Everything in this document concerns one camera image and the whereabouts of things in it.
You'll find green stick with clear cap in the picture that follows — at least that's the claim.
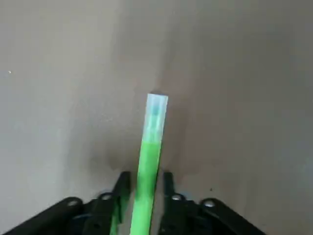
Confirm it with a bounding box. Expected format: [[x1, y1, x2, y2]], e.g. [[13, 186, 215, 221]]
[[129, 93, 169, 235]]

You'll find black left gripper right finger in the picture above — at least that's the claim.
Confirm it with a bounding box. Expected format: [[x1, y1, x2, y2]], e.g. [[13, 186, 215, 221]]
[[158, 171, 267, 235]]

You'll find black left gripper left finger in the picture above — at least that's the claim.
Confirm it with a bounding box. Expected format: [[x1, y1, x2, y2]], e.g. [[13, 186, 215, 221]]
[[0, 171, 132, 235]]

